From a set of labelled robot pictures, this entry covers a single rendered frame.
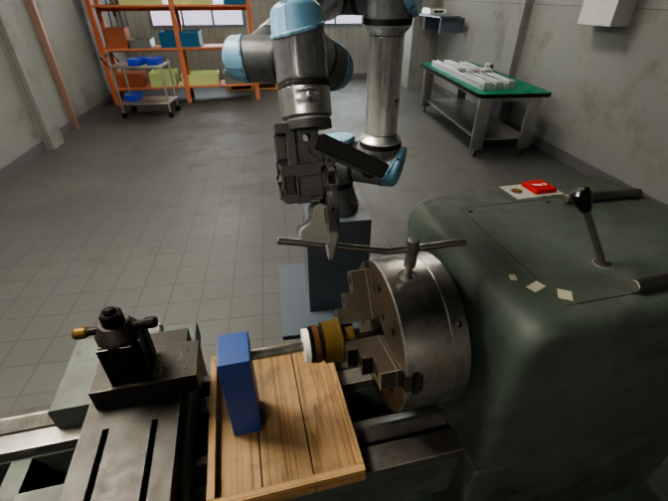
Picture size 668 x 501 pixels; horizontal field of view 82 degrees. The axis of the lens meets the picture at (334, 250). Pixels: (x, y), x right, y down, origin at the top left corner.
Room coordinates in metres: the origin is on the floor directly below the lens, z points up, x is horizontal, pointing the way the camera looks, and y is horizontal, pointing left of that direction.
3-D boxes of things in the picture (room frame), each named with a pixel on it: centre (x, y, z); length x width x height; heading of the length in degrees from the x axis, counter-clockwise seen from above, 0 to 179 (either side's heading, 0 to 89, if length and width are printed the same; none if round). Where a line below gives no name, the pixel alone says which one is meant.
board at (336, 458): (0.53, 0.13, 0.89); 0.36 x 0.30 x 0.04; 13
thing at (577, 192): (0.60, -0.42, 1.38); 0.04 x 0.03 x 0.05; 103
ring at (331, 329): (0.56, 0.01, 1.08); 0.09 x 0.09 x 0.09; 13
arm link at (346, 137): (1.11, -0.01, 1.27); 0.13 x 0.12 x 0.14; 69
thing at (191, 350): (0.55, 0.39, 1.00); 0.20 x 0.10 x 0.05; 103
